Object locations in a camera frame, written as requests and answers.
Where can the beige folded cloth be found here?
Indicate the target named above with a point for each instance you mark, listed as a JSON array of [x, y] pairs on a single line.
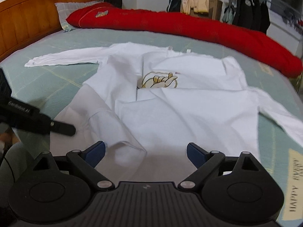
[[198, 6]]

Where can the grey checked pillow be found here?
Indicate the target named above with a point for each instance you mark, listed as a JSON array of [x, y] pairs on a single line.
[[66, 9]]

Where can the green checked bed sheet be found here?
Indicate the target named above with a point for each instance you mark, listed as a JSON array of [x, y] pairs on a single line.
[[52, 88]]

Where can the wooden headboard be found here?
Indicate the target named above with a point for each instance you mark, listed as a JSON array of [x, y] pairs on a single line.
[[24, 22]]

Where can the red rolled quilt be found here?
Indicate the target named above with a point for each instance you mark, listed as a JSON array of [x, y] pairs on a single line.
[[253, 44]]

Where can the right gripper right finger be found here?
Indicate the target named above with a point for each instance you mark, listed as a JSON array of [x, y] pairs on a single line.
[[206, 163]]

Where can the white long sleeve shirt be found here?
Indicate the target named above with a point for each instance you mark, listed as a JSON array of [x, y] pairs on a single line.
[[148, 103]]

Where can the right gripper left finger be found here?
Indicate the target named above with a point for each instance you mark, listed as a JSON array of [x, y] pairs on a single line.
[[82, 164]]

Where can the cardboard box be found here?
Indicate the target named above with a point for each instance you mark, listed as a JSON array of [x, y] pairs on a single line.
[[210, 9]]

